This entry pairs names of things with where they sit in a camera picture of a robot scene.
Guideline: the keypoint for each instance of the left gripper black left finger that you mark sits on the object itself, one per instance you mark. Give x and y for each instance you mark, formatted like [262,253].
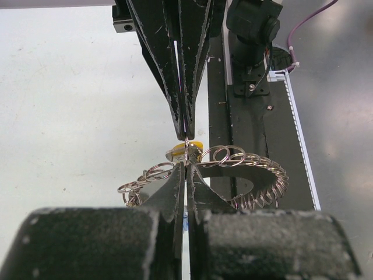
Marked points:
[103,243]

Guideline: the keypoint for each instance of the blue key tag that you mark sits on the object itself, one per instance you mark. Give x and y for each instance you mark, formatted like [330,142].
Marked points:
[185,224]

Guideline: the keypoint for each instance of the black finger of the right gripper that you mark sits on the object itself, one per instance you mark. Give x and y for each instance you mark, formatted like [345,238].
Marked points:
[157,27]

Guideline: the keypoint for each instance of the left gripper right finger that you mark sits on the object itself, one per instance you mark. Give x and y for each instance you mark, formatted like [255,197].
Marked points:
[225,243]

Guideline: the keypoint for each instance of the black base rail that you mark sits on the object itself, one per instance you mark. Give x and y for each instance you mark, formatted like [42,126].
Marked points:
[263,125]

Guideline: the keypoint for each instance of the white cable duct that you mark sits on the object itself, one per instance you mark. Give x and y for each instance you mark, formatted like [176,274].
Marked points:
[277,76]

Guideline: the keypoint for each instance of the yellow key tag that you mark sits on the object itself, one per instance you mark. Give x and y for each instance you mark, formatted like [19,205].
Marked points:
[194,152]

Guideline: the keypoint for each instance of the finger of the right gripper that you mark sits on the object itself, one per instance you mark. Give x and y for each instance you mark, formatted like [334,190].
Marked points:
[194,19]

